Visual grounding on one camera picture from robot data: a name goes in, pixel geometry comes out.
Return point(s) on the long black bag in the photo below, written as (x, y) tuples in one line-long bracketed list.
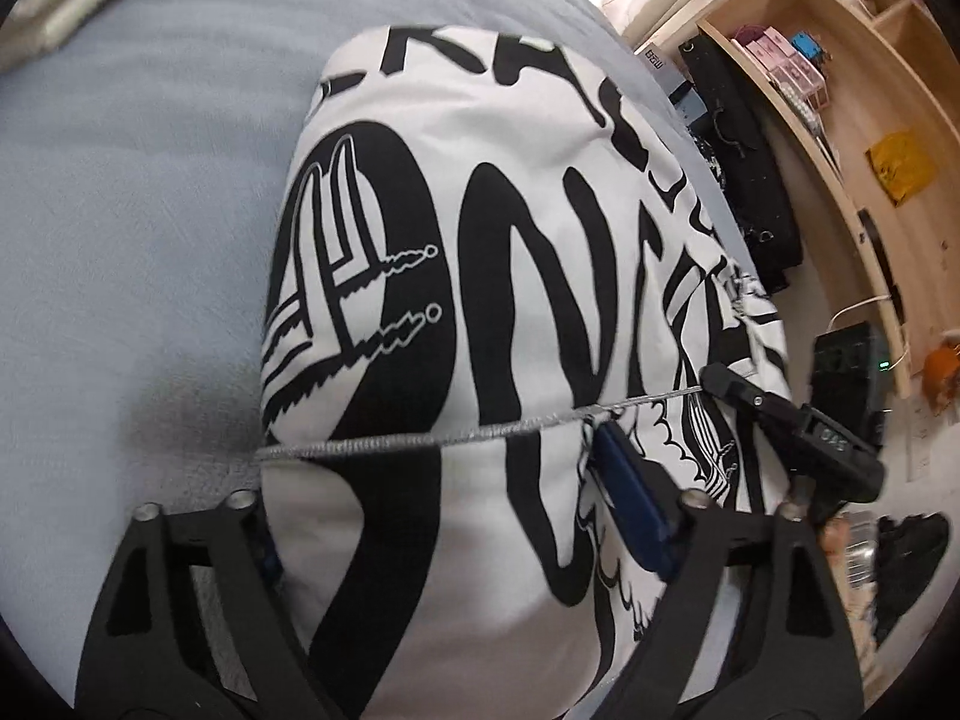
[(742, 150)]

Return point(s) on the light wooden shelf unit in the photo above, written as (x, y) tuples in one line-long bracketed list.
[(847, 52)]

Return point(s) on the white printed box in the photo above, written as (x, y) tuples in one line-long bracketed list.
[(664, 64)]

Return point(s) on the small blue box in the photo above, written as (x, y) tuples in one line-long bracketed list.
[(810, 45)]

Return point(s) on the black clothes pile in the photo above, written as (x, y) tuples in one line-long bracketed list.
[(911, 562)]

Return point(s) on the stack of pink boxes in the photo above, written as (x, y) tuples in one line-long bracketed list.
[(772, 52)]

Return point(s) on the black and white printed jacket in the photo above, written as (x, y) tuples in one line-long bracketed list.
[(465, 165)]

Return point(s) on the grey-blue bed sheet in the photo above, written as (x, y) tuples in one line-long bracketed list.
[(150, 202)]

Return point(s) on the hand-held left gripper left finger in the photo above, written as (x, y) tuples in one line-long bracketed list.
[(255, 600)]

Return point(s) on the flat black device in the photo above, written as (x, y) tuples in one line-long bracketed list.
[(877, 247)]

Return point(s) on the orange object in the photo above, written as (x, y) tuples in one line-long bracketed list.
[(941, 375)]

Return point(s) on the cream puffer jacket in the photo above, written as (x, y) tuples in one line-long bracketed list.
[(60, 7)]

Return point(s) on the yellow packet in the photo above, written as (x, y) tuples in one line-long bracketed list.
[(900, 165)]

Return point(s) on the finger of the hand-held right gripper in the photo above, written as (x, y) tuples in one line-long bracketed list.
[(739, 390)]

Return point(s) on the person's right hand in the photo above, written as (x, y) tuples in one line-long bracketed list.
[(834, 540)]

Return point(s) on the black cloth with white print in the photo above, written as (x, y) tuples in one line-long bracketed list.
[(712, 157)]

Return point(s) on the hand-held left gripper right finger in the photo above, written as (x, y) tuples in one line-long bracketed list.
[(630, 487)]

